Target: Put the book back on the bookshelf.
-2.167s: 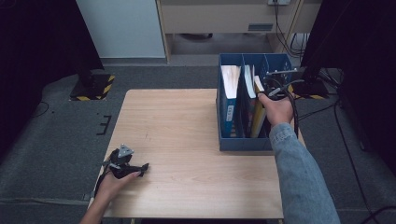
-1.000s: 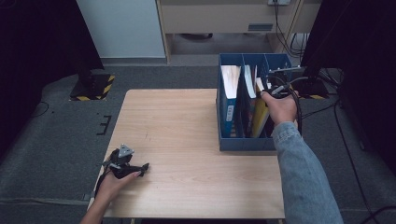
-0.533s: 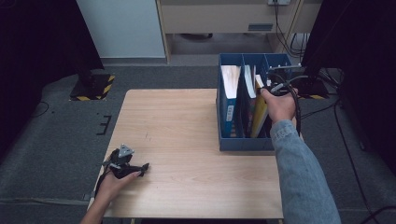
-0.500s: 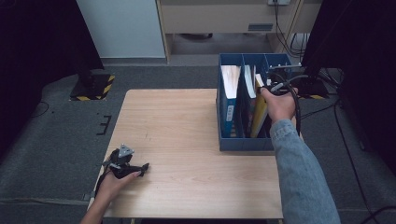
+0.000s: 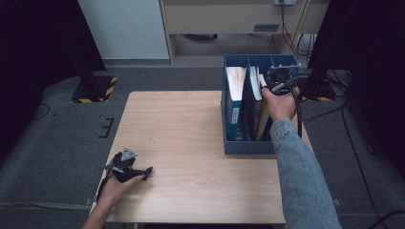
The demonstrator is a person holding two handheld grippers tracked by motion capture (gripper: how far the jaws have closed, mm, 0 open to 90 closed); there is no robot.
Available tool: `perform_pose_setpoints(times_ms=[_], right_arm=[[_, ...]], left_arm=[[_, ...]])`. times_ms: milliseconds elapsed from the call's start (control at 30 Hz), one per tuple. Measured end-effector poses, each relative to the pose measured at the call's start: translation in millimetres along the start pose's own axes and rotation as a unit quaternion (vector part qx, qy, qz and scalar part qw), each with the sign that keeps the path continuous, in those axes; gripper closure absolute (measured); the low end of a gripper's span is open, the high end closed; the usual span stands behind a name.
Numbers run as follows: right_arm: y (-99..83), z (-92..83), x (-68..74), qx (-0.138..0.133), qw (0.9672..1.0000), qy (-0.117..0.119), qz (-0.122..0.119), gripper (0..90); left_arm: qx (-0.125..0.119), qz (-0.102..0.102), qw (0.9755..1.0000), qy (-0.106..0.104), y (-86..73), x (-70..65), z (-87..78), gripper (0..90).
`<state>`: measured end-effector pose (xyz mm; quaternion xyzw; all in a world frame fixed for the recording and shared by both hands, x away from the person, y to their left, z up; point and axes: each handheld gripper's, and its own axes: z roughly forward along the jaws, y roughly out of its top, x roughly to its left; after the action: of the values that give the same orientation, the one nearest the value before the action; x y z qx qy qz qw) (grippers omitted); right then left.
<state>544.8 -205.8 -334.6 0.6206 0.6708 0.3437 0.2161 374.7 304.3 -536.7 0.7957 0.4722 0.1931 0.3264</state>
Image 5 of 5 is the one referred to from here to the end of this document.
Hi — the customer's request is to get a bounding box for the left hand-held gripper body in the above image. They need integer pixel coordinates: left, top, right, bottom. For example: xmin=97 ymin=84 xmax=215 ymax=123
xmin=105 ymin=147 xmax=141 ymax=184

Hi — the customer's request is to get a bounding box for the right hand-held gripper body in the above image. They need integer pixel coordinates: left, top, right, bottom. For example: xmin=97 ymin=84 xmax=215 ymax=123
xmin=266 ymin=63 xmax=302 ymax=96

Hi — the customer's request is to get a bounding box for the teal illustrated book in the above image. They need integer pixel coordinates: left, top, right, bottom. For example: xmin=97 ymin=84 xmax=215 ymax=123
xmin=246 ymin=66 xmax=264 ymax=141

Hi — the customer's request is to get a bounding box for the bright blue book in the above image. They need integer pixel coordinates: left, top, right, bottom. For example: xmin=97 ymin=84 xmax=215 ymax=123
xmin=224 ymin=66 xmax=247 ymax=141

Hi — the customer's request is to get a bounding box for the yellow book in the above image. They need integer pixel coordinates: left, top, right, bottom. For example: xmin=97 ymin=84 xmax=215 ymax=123
xmin=255 ymin=73 xmax=272 ymax=141

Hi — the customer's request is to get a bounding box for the blue plastic file rack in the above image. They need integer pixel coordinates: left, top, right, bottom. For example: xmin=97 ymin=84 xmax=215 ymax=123
xmin=221 ymin=53 xmax=300 ymax=156

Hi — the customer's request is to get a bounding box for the person's left hand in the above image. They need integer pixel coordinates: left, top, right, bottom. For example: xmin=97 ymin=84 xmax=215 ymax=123
xmin=99 ymin=174 xmax=146 ymax=209

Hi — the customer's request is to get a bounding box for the person's right hand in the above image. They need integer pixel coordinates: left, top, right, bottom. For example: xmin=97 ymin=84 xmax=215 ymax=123
xmin=261 ymin=86 xmax=301 ymax=123

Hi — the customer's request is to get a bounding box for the striped black stand base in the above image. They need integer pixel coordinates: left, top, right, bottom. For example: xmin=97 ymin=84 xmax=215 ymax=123
xmin=300 ymin=79 xmax=337 ymax=103
xmin=70 ymin=74 xmax=118 ymax=104

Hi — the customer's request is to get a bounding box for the beige cabinet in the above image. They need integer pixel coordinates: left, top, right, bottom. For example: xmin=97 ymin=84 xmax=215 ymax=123
xmin=159 ymin=0 xmax=330 ymax=66

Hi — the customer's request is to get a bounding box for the black curtain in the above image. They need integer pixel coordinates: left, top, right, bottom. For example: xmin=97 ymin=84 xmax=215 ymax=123
xmin=0 ymin=0 xmax=108 ymax=160
xmin=307 ymin=0 xmax=405 ymax=179

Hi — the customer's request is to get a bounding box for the white panel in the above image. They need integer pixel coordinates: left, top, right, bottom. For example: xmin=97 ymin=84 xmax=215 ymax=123
xmin=78 ymin=0 xmax=170 ymax=60

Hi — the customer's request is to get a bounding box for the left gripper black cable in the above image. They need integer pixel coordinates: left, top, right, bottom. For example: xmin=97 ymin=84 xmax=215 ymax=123
xmin=96 ymin=158 xmax=117 ymax=204

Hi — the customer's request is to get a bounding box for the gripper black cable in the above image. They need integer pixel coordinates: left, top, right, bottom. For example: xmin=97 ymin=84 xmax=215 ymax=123
xmin=96 ymin=158 xmax=117 ymax=204
xmin=268 ymin=72 xmax=311 ymax=137

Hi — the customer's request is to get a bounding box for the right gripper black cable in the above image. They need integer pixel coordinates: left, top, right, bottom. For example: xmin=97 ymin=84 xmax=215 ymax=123
xmin=268 ymin=72 xmax=311 ymax=137

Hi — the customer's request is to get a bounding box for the hanging black cable bundle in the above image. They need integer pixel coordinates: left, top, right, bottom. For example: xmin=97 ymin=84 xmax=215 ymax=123
xmin=280 ymin=3 xmax=318 ymax=61

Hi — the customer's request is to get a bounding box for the black floor cable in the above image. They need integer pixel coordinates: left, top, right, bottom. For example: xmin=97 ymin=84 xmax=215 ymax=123
xmin=369 ymin=209 xmax=405 ymax=229
xmin=341 ymin=101 xmax=381 ymax=229
xmin=32 ymin=103 xmax=51 ymax=121
xmin=302 ymin=103 xmax=348 ymax=125

